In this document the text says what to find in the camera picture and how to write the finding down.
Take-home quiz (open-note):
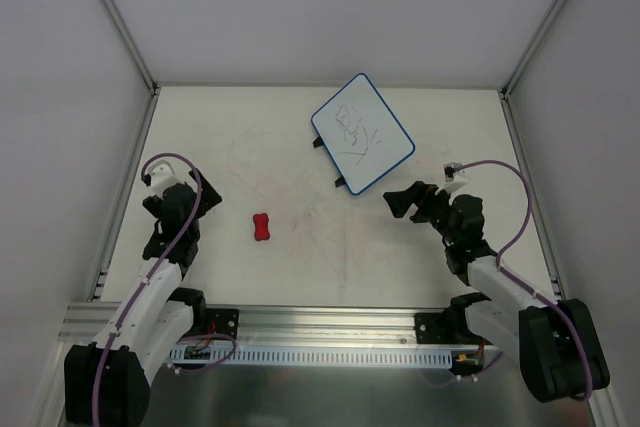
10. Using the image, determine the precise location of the red whiteboard eraser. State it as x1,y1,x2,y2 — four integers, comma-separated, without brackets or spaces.
252,213,270,241

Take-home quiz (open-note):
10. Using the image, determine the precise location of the blue framed whiteboard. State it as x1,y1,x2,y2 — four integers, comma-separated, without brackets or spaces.
310,72,416,196

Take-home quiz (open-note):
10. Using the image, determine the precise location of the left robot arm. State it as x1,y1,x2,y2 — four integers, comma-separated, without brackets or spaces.
64,161,222,426

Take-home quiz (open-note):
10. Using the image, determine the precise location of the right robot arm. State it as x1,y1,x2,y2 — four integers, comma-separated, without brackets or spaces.
383,181,610,403

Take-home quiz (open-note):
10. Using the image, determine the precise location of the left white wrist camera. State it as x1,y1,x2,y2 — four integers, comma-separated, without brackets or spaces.
142,160,179,197

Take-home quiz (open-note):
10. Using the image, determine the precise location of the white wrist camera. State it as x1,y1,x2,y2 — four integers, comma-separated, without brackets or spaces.
142,160,179,197
437,162,469,195

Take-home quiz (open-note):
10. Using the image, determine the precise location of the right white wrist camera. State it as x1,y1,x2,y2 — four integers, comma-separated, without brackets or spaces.
437,162,469,195

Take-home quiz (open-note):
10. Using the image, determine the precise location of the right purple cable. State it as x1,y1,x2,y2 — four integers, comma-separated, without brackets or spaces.
424,160,594,401

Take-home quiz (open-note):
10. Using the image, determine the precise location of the purple cable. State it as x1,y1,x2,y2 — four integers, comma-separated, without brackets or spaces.
424,160,594,401
92,152,237,427

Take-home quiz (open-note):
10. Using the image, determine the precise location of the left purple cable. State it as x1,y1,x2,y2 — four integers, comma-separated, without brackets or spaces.
92,152,237,427

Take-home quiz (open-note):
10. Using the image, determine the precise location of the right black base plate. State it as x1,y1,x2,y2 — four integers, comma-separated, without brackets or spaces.
413,311,455,345

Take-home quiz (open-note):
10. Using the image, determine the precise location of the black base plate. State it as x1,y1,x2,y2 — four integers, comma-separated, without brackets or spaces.
204,307,240,339
413,311,455,345

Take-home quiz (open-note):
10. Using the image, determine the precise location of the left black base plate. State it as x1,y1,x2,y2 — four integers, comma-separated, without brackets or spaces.
204,307,240,339

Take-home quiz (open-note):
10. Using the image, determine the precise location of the aluminium mounting rail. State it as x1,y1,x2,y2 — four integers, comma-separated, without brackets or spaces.
58,300,501,346

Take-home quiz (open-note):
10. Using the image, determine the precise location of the white slotted cable duct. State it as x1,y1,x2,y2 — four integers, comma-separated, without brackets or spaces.
167,344,454,368

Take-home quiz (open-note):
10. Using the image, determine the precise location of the left aluminium frame post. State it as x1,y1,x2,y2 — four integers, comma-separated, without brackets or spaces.
100,0,158,95

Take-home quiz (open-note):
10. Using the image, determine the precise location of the aluminium frame post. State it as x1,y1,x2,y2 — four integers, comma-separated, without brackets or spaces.
100,0,158,95
500,0,569,99

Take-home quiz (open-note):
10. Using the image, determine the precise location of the right aluminium frame post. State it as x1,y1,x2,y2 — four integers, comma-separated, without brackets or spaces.
500,0,569,99

